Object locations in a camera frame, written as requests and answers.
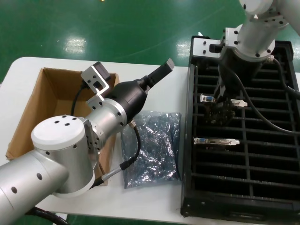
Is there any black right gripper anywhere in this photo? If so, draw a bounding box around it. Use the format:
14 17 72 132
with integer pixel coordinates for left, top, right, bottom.
211 50 263 111

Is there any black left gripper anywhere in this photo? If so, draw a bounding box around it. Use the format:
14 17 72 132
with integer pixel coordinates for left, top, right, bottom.
103 58 176 123

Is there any graphics card with metal bracket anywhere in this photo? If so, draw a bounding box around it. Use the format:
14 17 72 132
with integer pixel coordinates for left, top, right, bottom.
193 137 240 150
200 93 248 124

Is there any translucent blue antistatic bag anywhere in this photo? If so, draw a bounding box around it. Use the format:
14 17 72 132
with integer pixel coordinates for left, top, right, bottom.
138 110 182 181
120 117 180 189

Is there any black slotted plastic container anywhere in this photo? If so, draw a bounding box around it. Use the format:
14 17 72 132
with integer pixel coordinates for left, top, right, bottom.
180 35 300 223

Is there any open brown cardboard box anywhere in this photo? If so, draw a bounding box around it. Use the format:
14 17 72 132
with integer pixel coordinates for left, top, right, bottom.
6 67 120 186

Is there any thin black right camera cable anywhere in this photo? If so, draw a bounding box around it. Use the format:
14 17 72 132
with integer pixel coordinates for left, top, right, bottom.
219 63 300 135

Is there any thin black camera cable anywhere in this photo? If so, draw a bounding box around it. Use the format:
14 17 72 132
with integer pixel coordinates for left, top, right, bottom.
71 81 87 117
219 63 300 135

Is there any right wrist camera silver bracket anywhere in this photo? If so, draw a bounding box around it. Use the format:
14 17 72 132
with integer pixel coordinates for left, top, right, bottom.
191 27 240 60

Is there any wrist camera silver bracket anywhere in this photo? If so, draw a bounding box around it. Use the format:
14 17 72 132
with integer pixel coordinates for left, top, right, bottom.
80 61 111 111
191 27 240 60

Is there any right cable with silver connector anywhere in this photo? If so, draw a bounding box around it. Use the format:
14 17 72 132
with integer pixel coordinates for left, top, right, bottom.
267 55 300 94

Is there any cable with silver connector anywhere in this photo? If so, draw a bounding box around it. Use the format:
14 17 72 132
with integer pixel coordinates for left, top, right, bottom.
93 120 142 188
267 55 300 94

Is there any left wrist camera silver bracket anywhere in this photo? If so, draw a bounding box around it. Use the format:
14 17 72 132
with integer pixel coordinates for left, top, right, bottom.
80 61 111 111

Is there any left cable with silver connector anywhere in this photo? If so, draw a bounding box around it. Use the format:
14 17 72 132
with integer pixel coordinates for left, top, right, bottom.
93 120 142 188

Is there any thin black left camera cable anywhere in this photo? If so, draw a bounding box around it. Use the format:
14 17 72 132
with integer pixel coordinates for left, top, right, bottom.
71 81 87 117

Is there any black corrugated cable conduit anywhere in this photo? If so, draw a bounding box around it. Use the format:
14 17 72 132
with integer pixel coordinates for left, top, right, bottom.
25 205 69 225

